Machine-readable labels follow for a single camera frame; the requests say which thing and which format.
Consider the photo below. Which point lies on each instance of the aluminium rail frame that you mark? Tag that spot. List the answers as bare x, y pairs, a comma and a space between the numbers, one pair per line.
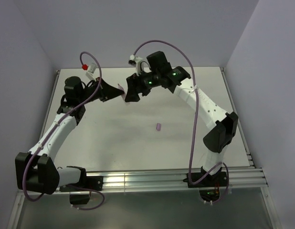
143, 172

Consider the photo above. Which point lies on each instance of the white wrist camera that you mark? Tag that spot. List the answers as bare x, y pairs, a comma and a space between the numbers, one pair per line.
136, 62
89, 70

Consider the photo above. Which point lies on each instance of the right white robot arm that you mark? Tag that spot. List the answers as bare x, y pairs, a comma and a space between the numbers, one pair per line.
221, 124

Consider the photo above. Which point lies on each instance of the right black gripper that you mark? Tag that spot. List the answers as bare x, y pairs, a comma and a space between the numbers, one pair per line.
132, 92

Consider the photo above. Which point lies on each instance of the purple marker cap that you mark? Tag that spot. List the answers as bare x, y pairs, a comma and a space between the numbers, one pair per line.
158, 126

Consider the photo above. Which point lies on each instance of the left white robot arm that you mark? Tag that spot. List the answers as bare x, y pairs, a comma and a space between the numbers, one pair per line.
35, 170

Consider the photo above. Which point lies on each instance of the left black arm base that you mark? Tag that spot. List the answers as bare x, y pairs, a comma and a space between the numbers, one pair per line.
91, 184

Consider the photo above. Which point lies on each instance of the pink highlighter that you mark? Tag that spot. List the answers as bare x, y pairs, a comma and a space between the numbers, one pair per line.
123, 95

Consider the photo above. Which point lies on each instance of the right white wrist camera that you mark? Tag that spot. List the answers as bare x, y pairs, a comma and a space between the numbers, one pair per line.
136, 62

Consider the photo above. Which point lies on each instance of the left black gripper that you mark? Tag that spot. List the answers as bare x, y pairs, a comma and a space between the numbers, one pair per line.
107, 92

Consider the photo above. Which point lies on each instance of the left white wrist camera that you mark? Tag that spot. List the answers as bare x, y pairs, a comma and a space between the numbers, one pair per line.
89, 70

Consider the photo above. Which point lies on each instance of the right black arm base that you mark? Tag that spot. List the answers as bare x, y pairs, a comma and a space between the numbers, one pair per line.
217, 180

